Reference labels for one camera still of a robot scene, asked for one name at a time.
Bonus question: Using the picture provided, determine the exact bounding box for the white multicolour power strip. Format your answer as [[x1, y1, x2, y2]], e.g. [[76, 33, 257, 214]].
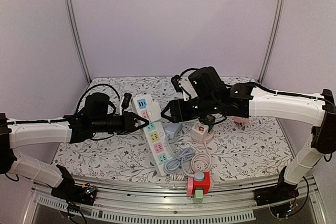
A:
[[132, 94, 174, 176]]

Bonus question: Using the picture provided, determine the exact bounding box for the white plug adapter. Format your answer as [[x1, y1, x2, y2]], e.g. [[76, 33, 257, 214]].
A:
[[146, 101, 162, 122]]

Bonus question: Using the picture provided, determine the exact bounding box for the pink cube socket adapter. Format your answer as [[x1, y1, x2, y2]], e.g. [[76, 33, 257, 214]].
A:
[[233, 116, 249, 125]]

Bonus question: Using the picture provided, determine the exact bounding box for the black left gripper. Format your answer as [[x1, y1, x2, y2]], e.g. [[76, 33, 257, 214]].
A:
[[92, 111, 149, 136]]

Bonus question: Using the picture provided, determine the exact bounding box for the light blue power strip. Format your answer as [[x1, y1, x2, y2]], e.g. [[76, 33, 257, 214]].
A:
[[163, 123, 183, 138]]

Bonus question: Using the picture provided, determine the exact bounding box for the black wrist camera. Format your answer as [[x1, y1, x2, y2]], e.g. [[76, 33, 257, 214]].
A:
[[119, 92, 132, 114], [171, 75, 197, 101]]

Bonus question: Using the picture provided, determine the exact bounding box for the round pink socket base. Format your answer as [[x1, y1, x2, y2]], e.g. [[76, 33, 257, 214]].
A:
[[191, 130, 214, 144]]

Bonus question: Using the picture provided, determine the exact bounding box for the floral patterned table mat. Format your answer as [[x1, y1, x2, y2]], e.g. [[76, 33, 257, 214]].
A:
[[52, 77, 293, 184]]

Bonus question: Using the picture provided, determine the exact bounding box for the aluminium corner post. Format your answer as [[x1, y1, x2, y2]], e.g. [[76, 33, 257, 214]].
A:
[[64, 0, 91, 84], [257, 0, 285, 83]]

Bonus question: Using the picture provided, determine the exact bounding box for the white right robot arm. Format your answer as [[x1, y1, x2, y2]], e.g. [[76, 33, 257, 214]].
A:
[[161, 67, 335, 201]]

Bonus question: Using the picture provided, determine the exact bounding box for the aluminium front rail frame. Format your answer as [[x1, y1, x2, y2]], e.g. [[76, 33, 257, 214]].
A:
[[23, 176, 328, 223]]

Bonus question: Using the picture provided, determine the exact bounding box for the light blue coiled cable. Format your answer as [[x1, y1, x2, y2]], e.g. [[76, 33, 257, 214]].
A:
[[164, 133, 196, 176]]

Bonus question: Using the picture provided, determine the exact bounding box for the aluminium left corner post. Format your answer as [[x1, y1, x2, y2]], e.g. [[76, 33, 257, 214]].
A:
[[64, 0, 91, 84]]

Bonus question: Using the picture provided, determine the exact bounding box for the dark green cube adapter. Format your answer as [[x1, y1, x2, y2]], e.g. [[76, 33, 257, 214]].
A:
[[199, 115, 216, 132]]

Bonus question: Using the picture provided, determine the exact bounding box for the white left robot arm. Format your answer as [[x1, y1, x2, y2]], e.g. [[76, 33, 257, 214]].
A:
[[1, 92, 149, 200]]

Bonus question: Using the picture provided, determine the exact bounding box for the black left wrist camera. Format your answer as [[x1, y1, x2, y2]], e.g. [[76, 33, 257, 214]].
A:
[[119, 92, 132, 114]]

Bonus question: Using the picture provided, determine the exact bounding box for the pink plug on red cube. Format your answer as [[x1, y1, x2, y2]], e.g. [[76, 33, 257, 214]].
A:
[[186, 177, 194, 197]]

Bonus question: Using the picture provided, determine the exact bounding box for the aluminium right corner post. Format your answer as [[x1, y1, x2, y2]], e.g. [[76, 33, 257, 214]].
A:
[[257, 0, 285, 83]]

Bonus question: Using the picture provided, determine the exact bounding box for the white cube adapter red print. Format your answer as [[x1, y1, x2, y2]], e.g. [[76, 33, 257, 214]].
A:
[[191, 122, 208, 133]]

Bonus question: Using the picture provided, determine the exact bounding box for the red cube socket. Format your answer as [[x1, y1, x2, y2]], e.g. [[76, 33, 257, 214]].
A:
[[192, 172, 211, 195]]

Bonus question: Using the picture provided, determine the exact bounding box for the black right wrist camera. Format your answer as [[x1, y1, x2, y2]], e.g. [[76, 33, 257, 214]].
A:
[[171, 75, 197, 101]]

